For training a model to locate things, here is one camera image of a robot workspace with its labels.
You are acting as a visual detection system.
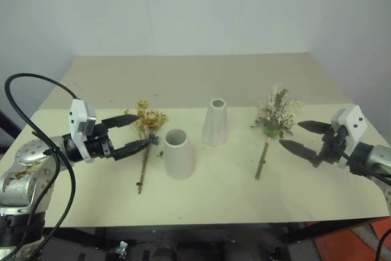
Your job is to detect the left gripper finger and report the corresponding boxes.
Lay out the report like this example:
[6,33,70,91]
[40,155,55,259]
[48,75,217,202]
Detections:
[114,139,151,161]
[101,114,141,129]

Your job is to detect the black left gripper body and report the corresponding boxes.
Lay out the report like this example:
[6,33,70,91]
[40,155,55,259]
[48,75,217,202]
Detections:
[86,122,119,161]

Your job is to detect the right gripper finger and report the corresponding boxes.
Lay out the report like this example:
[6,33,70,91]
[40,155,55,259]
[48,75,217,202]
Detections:
[297,120,333,135]
[279,139,319,164]

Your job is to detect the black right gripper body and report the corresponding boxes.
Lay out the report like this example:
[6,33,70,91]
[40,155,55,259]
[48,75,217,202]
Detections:
[311,125,349,169]

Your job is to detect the wide white ceramic vase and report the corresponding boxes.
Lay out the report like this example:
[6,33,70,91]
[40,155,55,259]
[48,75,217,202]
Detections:
[164,128,197,180]

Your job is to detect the narrow white ceramic vase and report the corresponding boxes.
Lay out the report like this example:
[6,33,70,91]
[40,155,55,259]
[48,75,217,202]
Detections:
[202,98,228,147]

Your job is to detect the yellow orange dried flower bunch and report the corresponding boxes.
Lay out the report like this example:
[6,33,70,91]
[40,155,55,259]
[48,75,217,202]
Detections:
[123,99,170,195]

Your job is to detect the white green dried flower bunch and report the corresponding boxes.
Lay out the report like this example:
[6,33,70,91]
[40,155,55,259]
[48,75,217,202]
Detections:
[249,83,307,181]

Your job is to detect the orange red floor mat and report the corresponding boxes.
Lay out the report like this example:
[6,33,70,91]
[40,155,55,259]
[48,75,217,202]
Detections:
[313,218,391,261]

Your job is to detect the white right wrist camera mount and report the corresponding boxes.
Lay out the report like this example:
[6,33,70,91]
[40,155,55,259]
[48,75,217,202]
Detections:
[331,105,368,171]

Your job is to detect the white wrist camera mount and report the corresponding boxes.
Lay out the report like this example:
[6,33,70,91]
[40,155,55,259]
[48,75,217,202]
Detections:
[68,98,97,164]
[331,105,368,171]

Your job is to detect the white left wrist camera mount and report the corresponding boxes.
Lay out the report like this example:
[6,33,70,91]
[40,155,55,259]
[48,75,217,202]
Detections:
[68,98,97,164]

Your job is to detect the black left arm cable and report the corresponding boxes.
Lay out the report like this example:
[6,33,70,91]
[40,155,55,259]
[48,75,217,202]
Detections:
[5,73,78,261]

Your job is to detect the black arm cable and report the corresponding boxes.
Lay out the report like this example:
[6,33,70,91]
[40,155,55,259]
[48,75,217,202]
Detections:
[5,73,78,261]
[337,146,391,186]

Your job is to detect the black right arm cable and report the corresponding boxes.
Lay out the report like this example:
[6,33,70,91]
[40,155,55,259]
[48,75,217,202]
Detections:
[337,146,391,186]

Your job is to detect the black table frame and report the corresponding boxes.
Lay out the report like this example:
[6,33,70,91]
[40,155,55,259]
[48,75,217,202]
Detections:
[42,217,391,251]

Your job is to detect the thin black floor cable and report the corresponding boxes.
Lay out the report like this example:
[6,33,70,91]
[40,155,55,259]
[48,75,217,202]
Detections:
[375,226,391,261]

